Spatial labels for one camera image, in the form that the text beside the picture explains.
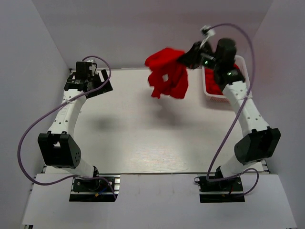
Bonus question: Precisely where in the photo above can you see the white plastic basket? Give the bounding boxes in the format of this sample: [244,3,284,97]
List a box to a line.
[202,55,250,103]

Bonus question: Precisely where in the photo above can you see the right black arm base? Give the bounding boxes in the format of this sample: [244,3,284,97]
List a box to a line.
[194,175,245,203]

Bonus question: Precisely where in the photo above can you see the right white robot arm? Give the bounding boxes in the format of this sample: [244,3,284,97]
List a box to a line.
[178,38,281,190]

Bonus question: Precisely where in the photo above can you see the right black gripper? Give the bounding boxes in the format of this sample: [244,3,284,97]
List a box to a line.
[176,42,221,72]

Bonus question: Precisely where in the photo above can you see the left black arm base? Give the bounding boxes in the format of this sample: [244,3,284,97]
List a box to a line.
[69,175,120,202]

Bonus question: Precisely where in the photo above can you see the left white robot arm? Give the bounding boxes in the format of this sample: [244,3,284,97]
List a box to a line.
[38,69,113,190]

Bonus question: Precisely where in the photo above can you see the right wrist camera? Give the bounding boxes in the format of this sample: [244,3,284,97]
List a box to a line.
[200,25,215,45]

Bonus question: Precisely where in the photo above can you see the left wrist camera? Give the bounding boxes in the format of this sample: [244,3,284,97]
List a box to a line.
[75,60,98,80]

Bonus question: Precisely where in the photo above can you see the red shirts in basket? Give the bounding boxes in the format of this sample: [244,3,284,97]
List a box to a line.
[203,61,244,95]

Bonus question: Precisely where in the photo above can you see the red t shirt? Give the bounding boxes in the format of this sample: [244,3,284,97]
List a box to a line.
[144,47,188,99]

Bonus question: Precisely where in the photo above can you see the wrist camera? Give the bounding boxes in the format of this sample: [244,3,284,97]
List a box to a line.
[200,25,215,45]
[75,60,98,80]

